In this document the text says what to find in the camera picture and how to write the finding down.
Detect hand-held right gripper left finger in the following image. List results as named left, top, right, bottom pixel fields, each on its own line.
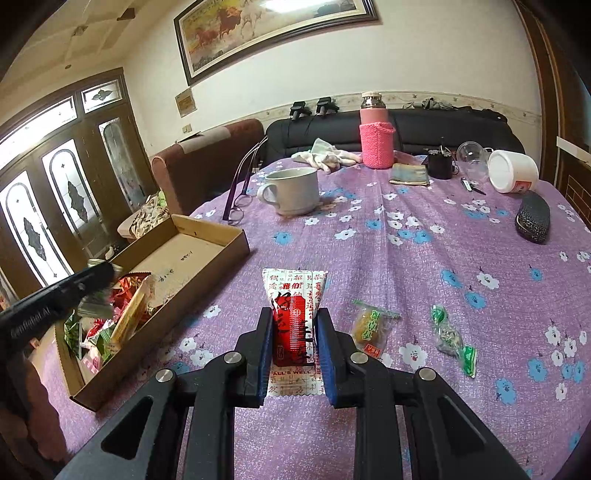
left=55, top=307, right=274, bottom=480

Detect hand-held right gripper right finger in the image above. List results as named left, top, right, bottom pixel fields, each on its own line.
left=318, top=307, right=532, bottom=480

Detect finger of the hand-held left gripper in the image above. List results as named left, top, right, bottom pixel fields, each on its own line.
left=85, top=261, right=117, bottom=297

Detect pale green snack packet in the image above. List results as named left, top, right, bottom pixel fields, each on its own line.
left=76, top=260, right=117, bottom=320

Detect pile of snack packets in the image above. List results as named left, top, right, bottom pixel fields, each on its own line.
left=64, top=272, right=155, bottom=374

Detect red white snack packet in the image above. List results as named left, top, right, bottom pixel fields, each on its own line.
left=261, top=268, right=330, bottom=398

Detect shallow cardboard box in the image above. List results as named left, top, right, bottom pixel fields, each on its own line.
left=55, top=213, right=251, bottom=412

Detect person's left forearm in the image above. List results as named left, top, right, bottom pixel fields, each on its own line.
left=0, top=355, right=72, bottom=467

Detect yellow cake packet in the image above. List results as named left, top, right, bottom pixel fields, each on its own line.
left=350, top=299, right=402, bottom=359

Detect patterned blanket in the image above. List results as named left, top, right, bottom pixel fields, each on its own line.
left=117, top=191, right=171, bottom=241

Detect wooden glass doors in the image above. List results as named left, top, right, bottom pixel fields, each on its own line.
left=0, top=68, right=155, bottom=301

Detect green candy packet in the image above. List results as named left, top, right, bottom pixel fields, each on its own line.
left=430, top=304, right=478, bottom=380

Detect white cup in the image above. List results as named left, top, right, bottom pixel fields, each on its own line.
left=256, top=167, right=321, bottom=217

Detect white gloves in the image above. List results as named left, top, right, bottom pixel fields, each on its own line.
left=290, top=138, right=363, bottom=175

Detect black mug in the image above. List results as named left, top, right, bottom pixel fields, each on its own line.
left=427, top=147, right=456, bottom=180

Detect pink bottle with knitted sleeve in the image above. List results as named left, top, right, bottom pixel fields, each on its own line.
left=359, top=91, right=397, bottom=169

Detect black leather sofa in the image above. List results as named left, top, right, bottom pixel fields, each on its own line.
left=265, top=107, right=527, bottom=168

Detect clear plastic cup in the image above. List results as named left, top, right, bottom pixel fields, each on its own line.
left=455, top=140, right=493, bottom=184

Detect black glasses case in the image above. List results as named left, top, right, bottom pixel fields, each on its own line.
left=515, top=190, right=552, bottom=244

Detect white plastic jar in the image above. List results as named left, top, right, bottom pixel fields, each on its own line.
left=488, top=150, right=540, bottom=194

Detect black bag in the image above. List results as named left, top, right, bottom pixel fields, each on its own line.
left=457, top=107, right=509, bottom=124

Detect white flat box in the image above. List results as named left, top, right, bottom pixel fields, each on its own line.
left=556, top=136, right=591, bottom=161

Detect wooden cabinet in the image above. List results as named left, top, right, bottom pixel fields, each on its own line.
left=512, top=0, right=591, bottom=223

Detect purple frame eyeglasses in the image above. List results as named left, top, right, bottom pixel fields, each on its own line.
left=222, top=137, right=269, bottom=227

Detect wall plaque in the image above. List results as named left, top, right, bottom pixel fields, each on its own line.
left=175, top=88, right=197, bottom=119

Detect framed wall painting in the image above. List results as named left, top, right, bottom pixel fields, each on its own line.
left=174, top=0, right=380, bottom=86

